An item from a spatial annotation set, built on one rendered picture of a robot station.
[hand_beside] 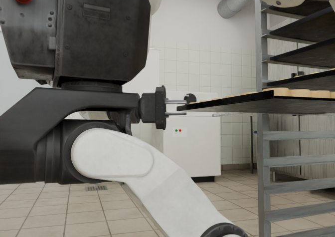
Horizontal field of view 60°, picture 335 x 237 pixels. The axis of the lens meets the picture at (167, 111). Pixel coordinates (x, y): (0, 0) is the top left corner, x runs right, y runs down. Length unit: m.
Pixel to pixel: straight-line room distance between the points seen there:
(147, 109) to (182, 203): 0.31
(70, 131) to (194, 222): 0.31
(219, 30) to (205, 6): 0.45
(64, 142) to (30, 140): 0.05
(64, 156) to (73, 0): 0.26
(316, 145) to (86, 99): 3.09
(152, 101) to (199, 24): 4.36
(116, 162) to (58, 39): 0.22
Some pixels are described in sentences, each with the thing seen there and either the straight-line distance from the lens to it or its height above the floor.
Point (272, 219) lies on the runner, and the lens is 1.10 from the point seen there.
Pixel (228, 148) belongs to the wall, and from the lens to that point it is 5.06.
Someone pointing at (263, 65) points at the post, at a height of 0.94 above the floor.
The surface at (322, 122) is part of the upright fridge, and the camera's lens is 3.39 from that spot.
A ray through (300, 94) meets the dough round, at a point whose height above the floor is 0.78.
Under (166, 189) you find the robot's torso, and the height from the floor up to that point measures 0.60.
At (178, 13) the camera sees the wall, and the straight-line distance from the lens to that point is 5.05.
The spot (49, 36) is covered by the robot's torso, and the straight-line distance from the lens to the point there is 0.51.
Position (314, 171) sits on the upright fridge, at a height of 0.25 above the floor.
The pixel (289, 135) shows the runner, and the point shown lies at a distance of 1.14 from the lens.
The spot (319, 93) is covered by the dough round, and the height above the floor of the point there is 0.79.
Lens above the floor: 0.72
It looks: 3 degrees up
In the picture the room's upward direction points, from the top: straight up
